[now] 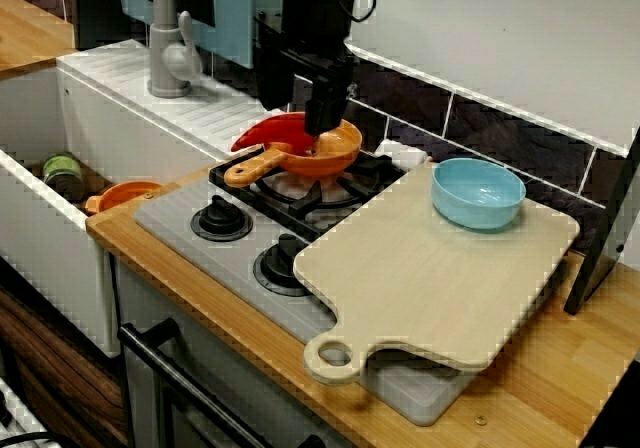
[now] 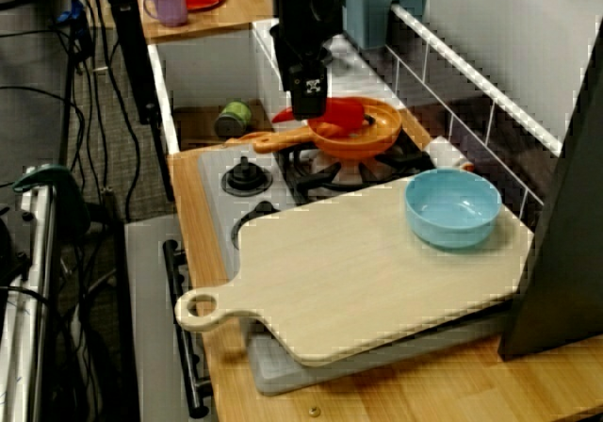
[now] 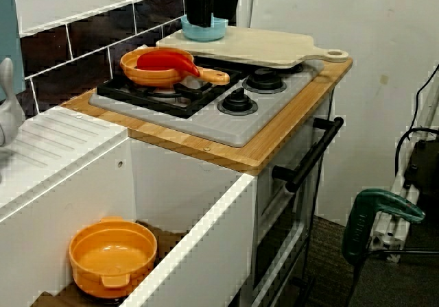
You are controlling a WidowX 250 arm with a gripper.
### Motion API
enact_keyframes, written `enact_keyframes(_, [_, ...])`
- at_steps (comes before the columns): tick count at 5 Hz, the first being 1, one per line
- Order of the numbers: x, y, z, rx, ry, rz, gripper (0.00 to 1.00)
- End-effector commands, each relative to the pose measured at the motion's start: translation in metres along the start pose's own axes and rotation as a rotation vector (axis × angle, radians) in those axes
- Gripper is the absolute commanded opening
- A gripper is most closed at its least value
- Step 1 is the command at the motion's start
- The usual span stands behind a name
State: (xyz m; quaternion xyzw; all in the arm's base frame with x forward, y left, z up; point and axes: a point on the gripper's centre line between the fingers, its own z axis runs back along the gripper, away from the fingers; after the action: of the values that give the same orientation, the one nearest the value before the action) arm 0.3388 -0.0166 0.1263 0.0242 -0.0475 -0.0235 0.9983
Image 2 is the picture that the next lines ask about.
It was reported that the teal toy cabinet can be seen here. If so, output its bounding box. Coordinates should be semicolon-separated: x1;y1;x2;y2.
341;0;432;51

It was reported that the aluminium frame rail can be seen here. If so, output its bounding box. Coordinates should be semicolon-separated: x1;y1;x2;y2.
13;167;62;422

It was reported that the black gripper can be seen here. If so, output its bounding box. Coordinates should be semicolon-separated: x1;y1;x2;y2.
271;21;334;121

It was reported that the purple toy cup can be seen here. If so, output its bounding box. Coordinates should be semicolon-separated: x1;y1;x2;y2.
143;0;188;27

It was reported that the green spice jar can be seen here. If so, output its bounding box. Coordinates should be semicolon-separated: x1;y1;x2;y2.
215;100;253;138

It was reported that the red toy plate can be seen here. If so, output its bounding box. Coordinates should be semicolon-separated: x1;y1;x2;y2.
185;0;226;13

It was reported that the white toy sink unit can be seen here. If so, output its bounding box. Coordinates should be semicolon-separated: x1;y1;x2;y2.
148;16;406;154

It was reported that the grey toy faucet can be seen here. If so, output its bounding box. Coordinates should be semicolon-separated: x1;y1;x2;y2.
268;21;350;70

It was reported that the grey toy stove plate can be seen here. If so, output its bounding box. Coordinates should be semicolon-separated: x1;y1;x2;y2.
195;148;510;398

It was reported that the orange toy frying pan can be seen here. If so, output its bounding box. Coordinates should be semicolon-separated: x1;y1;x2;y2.
252;97;403;162

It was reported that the light blue plastic bowl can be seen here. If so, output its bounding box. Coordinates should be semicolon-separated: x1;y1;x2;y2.
404;168;503;252

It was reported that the black stove knob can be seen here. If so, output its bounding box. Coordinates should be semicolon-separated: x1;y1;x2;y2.
230;200;284;250
220;155;273;197

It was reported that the black metal stand post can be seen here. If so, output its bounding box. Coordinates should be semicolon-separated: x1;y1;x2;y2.
108;0;175;202

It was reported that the dark upright panel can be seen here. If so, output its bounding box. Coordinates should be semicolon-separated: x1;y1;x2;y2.
497;14;603;362

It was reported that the light wooden cutting board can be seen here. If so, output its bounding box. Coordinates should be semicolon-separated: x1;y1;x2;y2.
173;176;536;365

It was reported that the black floor cable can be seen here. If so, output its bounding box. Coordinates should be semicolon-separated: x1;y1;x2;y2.
91;16;142;225

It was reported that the red toy chili pepper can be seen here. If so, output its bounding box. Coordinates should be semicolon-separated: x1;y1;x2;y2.
270;97;367;136

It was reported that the white oven door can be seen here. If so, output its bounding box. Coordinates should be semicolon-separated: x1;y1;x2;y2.
124;217;218;422

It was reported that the white sponge block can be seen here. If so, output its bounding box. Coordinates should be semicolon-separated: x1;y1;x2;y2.
423;137;475;173

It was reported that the black oven door handle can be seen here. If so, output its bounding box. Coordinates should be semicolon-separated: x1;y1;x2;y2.
162;239;211;418

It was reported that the black burner grate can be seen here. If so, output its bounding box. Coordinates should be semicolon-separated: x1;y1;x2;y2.
275;143;434;202

